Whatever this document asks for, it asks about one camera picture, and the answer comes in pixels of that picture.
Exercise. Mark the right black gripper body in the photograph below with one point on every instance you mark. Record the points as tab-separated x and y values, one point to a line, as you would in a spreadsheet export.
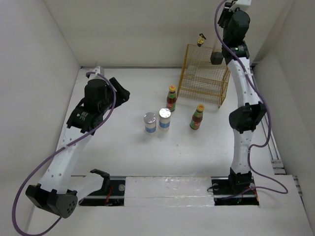
226	15

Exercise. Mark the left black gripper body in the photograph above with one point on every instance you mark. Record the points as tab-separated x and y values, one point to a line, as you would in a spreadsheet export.
107	104

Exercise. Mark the clear oil bottle gold spout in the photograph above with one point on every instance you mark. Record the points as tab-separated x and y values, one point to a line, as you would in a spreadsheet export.
199	44

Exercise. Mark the silver-lid shaker jar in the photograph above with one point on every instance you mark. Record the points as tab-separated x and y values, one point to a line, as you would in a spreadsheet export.
164	119
150	122

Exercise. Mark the dark soy bottle gold spout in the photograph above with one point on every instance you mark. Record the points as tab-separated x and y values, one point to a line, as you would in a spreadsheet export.
216	58

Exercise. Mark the sauce bottle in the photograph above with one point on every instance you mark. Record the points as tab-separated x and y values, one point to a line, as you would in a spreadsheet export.
171	98
197	117

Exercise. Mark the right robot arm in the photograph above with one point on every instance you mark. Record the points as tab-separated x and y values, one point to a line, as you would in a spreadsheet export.
235	23

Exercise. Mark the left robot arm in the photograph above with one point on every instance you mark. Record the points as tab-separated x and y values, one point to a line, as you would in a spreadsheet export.
54	193

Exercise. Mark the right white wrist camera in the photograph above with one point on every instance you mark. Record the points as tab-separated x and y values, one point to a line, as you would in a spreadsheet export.
241	4

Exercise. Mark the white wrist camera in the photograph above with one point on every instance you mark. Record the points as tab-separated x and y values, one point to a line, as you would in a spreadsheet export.
96	73
241	4

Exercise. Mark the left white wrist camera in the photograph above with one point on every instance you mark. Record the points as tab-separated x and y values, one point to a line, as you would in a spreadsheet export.
96	73

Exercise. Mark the yellow wire rack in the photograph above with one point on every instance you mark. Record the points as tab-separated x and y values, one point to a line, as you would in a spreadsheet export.
201	80

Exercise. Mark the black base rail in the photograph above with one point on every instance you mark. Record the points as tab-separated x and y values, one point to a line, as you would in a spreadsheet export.
167	192

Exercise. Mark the aluminium side rail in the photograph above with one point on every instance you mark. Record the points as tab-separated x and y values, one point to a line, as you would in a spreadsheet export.
270	145

